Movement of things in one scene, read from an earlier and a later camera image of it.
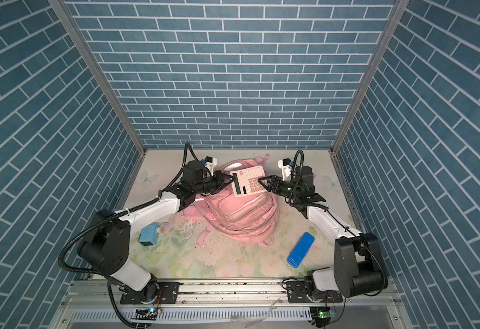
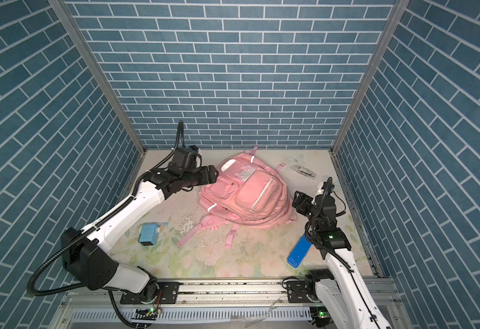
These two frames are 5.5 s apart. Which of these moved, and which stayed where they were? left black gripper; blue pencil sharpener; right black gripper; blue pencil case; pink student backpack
Moved: pink student backpack; left black gripper; right black gripper
Stayed: blue pencil sharpener; blue pencil case
